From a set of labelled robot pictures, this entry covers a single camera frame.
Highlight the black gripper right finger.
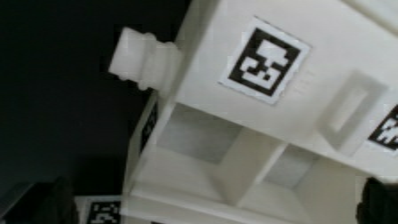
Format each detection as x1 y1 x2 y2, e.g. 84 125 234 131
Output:
356 178 398 224

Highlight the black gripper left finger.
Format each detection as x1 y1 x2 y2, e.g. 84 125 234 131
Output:
0 177 81 224

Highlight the white cabinet body box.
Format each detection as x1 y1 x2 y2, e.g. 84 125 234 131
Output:
111 0 398 224

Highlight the small white cabinet panel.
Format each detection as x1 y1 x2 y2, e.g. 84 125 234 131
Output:
177 0 398 179

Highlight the white front border rail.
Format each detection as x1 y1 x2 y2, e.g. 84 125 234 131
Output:
75 195 122 224

